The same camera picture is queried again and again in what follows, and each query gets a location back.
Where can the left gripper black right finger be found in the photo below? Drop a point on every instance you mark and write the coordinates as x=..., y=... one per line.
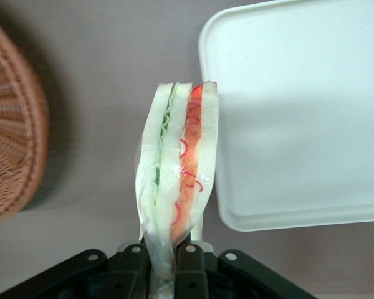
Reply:
x=193, y=274

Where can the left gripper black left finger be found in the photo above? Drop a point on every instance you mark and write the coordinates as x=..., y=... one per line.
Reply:
x=129, y=274

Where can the pale rectangular plastic tray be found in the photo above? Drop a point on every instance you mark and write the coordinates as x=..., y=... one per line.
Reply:
x=299, y=109

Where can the plastic-wrapped triangle sandwich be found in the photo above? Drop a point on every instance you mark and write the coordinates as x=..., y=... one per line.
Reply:
x=171, y=155

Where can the round brown wicker basket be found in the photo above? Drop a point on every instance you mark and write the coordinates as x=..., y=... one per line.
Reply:
x=9, y=124

